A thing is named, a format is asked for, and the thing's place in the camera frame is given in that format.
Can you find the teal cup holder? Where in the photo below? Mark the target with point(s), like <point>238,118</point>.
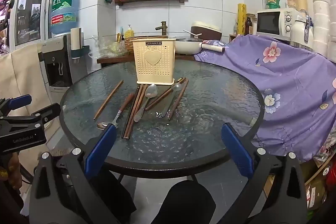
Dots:
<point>81,52</point>

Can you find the white paper cup stack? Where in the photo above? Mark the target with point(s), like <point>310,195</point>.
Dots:
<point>76,37</point>

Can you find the yellow roll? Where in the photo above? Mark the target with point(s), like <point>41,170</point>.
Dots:
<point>241,19</point>

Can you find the person's leg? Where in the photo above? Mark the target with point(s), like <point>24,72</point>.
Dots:
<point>183,203</point>

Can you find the woven basin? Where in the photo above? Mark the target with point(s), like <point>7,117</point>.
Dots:
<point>128,44</point>

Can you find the blue water jug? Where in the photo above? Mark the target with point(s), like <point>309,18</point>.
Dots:
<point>64,11</point>

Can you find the brown and cream rice cooker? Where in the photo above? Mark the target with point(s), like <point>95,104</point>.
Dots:
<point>207,32</point>

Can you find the white rice paddle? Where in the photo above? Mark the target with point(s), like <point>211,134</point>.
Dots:
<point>191,33</point>

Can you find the red plastic bag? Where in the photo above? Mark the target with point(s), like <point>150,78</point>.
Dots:
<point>331,176</point>

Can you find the wooden counter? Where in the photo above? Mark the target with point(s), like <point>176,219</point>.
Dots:
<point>115,59</point>

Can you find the set of wooden chopsticks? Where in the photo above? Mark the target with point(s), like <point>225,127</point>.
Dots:
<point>134,113</point>

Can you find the person's left hand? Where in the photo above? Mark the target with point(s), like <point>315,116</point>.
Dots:
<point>11,169</point>

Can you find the yellow dish soap bottle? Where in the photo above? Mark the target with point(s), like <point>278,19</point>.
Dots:
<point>129,33</point>

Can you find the white microwave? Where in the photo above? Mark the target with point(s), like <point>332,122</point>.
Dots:
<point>270,22</point>

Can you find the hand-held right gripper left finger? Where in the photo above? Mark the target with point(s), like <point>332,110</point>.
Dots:
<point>101,150</point>

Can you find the stack of white paper bowls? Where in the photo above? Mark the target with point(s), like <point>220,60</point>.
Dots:
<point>321,27</point>

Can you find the brown glass bottle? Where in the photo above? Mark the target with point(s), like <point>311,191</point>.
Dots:
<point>248,27</point>

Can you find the clear plastic bags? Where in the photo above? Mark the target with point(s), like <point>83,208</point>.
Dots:
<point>107,47</point>

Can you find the aluminium framed window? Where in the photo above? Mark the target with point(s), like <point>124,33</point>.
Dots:
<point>29,3</point>

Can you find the water dispenser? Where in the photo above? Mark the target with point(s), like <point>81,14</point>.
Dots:
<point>56,66</point>

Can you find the white pot with lid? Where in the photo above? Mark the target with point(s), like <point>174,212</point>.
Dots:
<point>185,47</point>

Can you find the bronze faucet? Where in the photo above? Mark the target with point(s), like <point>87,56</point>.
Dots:
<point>163,27</point>

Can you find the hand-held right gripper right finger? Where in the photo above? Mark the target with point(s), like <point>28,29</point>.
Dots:
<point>237,150</point>

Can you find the cream plastic utensil holder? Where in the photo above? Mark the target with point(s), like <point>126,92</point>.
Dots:
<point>153,69</point>

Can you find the purple floral cloth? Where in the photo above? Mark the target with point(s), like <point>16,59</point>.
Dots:
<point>283,87</point>

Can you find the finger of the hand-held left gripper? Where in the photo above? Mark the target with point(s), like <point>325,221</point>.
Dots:
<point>19,102</point>
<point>42,115</point>

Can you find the yellow lidded jar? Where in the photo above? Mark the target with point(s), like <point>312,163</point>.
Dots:
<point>291,2</point>

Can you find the white thermos jug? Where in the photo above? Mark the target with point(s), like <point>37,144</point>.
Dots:
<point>299,32</point>

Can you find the brown wooden chopstick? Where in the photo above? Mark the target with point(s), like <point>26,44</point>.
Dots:
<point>165,94</point>

